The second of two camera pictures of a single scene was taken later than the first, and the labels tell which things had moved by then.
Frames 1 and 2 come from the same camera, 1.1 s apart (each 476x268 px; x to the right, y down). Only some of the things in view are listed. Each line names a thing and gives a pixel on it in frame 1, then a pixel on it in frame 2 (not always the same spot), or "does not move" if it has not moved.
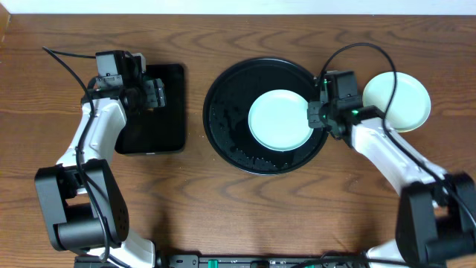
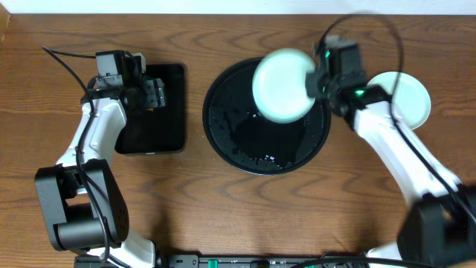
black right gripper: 314,115 -> 314,86
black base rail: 166,259 does not move
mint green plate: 278,120 -> 280,86
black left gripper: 155,93 does not move
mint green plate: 410,106 does not move
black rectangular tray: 154,130 does not move
